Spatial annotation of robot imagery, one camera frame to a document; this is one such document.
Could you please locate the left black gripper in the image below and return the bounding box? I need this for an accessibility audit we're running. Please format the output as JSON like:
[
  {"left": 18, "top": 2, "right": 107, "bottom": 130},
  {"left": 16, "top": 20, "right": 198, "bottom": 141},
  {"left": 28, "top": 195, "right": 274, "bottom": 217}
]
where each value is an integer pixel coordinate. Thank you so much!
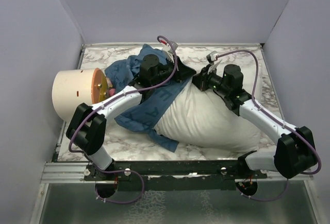
[{"left": 151, "top": 55, "right": 197, "bottom": 86}]

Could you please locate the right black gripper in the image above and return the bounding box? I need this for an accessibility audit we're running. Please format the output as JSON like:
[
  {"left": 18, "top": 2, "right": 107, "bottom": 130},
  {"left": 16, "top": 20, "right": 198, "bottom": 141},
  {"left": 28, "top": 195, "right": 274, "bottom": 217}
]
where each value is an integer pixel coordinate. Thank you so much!
[{"left": 188, "top": 65, "right": 229, "bottom": 96}]

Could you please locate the white pillow with red logo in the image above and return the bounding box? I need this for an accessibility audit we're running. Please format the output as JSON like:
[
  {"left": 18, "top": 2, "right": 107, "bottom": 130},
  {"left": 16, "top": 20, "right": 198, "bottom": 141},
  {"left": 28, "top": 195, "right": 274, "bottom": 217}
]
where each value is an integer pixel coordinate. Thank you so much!
[{"left": 154, "top": 82, "right": 261, "bottom": 152}]

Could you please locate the blue lettered pillowcase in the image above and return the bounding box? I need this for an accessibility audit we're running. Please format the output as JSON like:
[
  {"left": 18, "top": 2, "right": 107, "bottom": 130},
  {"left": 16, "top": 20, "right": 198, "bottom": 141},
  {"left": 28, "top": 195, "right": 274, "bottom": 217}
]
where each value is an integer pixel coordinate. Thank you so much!
[{"left": 104, "top": 43, "right": 194, "bottom": 153}]

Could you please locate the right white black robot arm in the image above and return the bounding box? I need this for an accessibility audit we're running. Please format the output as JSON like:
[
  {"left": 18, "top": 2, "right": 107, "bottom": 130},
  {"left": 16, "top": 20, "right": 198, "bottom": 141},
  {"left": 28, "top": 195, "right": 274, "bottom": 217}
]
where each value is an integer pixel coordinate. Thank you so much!
[{"left": 192, "top": 64, "right": 319, "bottom": 179}]

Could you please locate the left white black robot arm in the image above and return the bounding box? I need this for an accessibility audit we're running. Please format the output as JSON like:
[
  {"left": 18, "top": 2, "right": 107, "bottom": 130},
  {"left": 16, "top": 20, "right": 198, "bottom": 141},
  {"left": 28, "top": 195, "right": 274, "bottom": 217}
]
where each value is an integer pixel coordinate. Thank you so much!
[{"left": 66, "top": 54, "right": 196, "bottom": 180}]

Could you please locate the pink small bottle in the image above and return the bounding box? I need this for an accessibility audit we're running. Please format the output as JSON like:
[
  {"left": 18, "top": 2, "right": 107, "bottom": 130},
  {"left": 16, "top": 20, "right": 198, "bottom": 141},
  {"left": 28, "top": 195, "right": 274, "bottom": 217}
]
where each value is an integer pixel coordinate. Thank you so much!
[{"left": 108, "top": 88, "right": 116, "bottom": 97}]

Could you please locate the cream cylinder with orange lid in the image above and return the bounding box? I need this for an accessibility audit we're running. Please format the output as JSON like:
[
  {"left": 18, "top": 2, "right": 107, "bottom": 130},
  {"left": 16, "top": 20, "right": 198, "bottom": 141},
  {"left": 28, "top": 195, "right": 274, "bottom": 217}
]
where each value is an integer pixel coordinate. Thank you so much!
[{"left": 52, "top": 68, "right": 109, "bottom": 122}]

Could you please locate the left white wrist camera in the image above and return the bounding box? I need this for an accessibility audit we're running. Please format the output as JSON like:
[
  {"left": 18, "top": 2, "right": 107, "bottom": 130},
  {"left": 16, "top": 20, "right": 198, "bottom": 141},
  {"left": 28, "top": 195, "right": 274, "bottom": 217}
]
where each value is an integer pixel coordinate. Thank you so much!
[{"left": 162, "top": 41, "right": 178, "bottom": 63}]

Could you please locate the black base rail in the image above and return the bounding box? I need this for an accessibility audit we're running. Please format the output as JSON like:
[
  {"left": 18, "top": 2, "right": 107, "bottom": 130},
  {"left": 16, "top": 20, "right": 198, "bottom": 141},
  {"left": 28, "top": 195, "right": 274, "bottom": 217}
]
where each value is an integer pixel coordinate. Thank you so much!
[{"left": 84, "top": 159, "right": 267, "bottom": 192}]

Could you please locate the aluminium frame rail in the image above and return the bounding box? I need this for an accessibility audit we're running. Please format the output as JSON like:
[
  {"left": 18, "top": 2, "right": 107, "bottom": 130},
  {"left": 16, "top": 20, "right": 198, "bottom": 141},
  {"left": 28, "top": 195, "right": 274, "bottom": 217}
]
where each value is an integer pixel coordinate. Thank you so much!
[{"left": 40, "top": 162, "right": 88, "bottom": 184}]

